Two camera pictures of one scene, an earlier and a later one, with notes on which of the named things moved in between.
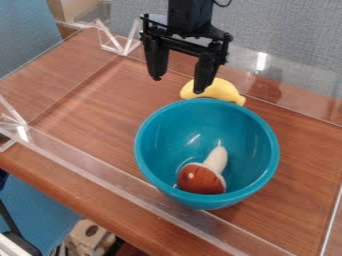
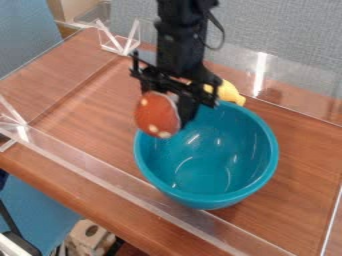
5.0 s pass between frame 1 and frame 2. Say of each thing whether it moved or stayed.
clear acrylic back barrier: stayed
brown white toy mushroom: moved
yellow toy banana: stayed
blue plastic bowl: stayed
